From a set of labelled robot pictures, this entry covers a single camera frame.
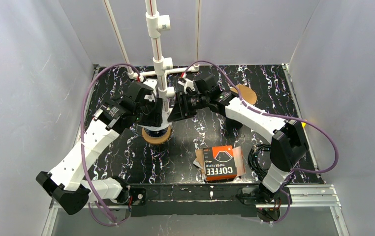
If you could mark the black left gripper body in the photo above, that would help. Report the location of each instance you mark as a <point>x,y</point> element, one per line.
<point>153,118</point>

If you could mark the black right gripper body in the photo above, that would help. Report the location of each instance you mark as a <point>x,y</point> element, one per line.
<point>181,106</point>

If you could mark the blue glass dripper cone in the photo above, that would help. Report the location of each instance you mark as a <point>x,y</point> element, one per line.
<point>155,131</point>

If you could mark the wooden ring dripper holder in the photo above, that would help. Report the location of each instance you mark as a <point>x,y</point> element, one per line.
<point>156,137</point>

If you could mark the red and black carafe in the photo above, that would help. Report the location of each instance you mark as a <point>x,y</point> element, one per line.
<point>230,123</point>

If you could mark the brown paper coffee filter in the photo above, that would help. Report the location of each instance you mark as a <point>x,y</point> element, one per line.
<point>247,94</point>

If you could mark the orange coffee filter package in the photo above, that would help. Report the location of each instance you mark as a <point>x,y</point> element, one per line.
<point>220,163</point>

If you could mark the white paper coffee filter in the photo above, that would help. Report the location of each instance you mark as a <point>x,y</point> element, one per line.
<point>165,122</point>

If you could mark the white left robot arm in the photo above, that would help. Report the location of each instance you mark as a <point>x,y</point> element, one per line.
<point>68,182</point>

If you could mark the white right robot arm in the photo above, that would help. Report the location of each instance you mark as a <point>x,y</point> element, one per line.
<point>286,135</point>

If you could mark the white PVC pipe stand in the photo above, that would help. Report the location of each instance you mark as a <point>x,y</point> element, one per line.
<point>156,24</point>

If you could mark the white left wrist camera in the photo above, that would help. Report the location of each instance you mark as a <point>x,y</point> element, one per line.
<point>151,84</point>

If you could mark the aluminium frame rail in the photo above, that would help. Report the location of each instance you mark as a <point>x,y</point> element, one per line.
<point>211,210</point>

